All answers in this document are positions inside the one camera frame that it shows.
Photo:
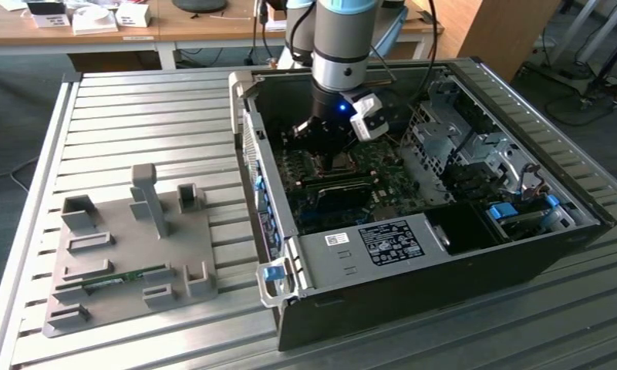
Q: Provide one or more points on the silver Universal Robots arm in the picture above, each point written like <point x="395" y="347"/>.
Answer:
<point x="339" y="50"/>

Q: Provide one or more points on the black open PC case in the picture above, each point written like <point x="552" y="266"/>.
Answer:
<point x="416" y="308"/>

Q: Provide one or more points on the white label box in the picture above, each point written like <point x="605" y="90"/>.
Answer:
<point x="132" y="17"/>
<point x="51" y="20"/>

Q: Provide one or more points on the blue slot retainer clip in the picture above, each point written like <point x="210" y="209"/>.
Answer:
<point x="260" y="184"/>

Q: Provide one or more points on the small grey wrist camera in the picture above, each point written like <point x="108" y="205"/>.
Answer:
<point x="300" y="128"/>

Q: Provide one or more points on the wooden desk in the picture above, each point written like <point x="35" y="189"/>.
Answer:
<point x="211" y="29"/>
<point x="10" y="32"/>

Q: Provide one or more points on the blue plastic latch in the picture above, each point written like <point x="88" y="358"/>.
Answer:
<point x="551" y="202"/>

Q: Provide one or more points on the wooden cabinet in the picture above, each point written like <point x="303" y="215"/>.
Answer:
<point x="504" y="34"/>

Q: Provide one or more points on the CPU socket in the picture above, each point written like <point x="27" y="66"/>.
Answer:
<point x="359" y="163"/>

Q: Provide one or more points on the silver CPU plate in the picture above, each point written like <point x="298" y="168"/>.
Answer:
<point x="346" y="162"/>

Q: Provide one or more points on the silver power supply unit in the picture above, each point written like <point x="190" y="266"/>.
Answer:
<point x="335" y="270"/>

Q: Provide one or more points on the metal disk bay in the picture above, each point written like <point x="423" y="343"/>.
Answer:
<point x="540" y="227"/>

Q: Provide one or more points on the green motherboard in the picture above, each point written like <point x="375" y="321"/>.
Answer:
<point x="396" y="181"/>

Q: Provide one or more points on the grey parts rack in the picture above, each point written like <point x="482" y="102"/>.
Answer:
<point x="128" y="239"/>

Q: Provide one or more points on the blue disk carrier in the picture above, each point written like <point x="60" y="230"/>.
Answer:
<point x="502" y="212"/>

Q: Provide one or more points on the metal drive cage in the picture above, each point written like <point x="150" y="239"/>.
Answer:
<point x="435" y="133"/>

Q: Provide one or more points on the green RAM stick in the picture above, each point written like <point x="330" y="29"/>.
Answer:
<point x="131" y="276"/>

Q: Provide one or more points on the white round holder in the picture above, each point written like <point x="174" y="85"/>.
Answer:
<point x="95" y="23"/>

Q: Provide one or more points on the black device on box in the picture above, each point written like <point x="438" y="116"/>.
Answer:
<point x="46" y="7"/>

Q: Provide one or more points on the black graphics card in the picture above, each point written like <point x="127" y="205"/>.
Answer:
<point x="344" y="198"/>

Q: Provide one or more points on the dark round object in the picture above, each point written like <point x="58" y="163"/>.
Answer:
<point x="200" y="4"/>

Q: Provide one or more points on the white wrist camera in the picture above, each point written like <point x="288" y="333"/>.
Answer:
<point x="368" y="117"/>

